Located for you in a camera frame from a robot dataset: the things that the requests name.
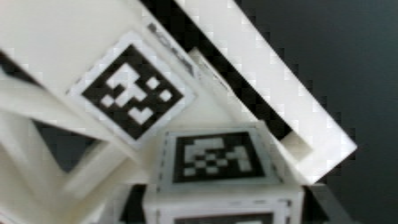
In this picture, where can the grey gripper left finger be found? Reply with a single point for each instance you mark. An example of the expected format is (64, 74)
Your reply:
(130, 208)

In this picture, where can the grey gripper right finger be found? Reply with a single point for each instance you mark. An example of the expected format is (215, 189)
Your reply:
(323, 211)

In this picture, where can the white tagged cube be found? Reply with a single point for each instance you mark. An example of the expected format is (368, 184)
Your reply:
(222, 181)

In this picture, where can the white chair back assembly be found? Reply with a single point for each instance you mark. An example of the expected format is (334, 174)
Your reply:
(121, 68)

